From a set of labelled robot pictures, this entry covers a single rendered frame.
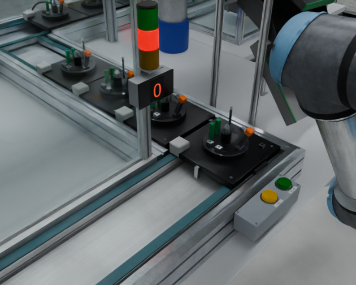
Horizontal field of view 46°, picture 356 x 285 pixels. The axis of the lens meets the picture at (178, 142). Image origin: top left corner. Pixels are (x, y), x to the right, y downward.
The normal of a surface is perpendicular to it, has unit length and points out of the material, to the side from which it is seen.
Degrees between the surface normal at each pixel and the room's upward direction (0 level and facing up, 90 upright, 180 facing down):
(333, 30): 34
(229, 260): 0
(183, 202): 0
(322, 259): 0
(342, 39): 44
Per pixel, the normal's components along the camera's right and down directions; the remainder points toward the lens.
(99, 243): 0.01, -0.81
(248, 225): -0.69, 0.42
